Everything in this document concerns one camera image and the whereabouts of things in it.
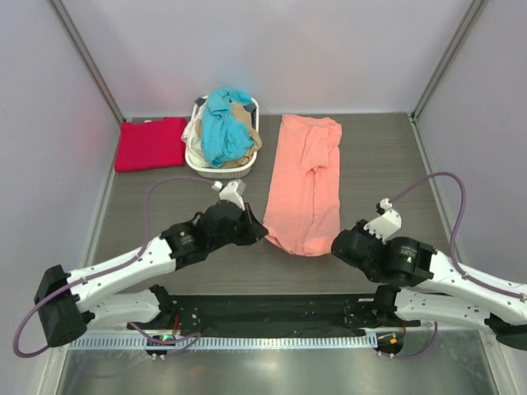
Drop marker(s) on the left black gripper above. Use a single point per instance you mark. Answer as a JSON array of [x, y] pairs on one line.
[[254, 230]]

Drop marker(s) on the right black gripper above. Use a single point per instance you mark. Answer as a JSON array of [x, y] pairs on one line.
[[359, 227]]

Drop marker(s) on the salmon pink t-shirt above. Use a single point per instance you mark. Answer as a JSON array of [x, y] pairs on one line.
[[302, 215]]

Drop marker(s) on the white perforated laundry basket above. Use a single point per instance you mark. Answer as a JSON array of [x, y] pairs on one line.
[[219, 172]]

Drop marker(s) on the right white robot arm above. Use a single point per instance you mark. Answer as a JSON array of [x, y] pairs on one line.
[[418, 283]]

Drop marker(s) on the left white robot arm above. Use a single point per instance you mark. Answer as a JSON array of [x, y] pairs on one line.
[[64, 299]]

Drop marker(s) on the turquoise blue t-shirt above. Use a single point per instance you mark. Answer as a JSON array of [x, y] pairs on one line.
[[224, 138]]

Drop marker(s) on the white t-shirt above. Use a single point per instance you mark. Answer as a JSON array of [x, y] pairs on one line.
[[192, 138]]

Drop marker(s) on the folded red t-shirt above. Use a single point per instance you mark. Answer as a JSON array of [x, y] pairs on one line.
[[150, 145]]

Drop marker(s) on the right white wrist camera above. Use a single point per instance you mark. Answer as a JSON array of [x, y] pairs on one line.
[[386, 224]]

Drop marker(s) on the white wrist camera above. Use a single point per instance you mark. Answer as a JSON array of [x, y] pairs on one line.
[[232, 191], [386, 224]]

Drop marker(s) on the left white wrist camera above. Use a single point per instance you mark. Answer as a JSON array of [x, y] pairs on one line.
[[232, 191]]

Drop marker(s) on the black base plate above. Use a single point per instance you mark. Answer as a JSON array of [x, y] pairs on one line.
[[276, 315]]

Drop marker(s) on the white slotted cable duct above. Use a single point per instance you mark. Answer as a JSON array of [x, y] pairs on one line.
[[135, 341]]

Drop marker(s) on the right aluminium corner post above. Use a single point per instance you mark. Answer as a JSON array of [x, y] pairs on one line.
[[461, 33]]

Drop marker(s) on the aluminium corner post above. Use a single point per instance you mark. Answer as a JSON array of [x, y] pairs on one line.
[[461, 33], [78, 43]]

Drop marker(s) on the left aluminium corner post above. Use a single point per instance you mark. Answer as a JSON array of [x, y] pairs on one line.
[[78, 43]]

